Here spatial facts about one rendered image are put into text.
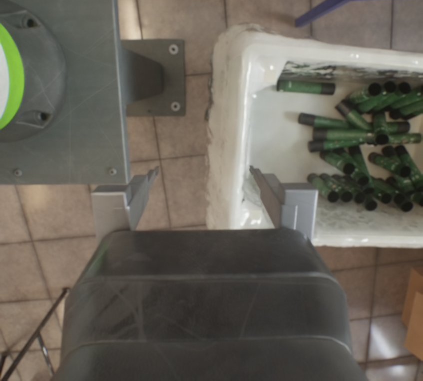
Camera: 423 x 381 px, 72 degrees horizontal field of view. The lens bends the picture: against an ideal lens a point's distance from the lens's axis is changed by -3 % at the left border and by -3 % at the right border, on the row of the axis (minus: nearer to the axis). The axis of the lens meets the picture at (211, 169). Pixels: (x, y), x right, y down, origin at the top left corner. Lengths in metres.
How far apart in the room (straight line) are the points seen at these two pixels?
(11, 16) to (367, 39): 1.28
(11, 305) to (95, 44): 1.71
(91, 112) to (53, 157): 0.07
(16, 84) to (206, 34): 1.03
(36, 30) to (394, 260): 1.73
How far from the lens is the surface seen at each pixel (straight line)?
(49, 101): 0.35
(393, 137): 0.95
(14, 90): 0.30
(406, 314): 2.02
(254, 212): 0.66
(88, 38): 0.36
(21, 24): 0.38
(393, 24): 1.49
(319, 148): 0.85
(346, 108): 0.86
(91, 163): 0.37
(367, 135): 0.83
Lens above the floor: 1.26
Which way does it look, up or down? 73 degrees down
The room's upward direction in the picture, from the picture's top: 174 degrees clockwise
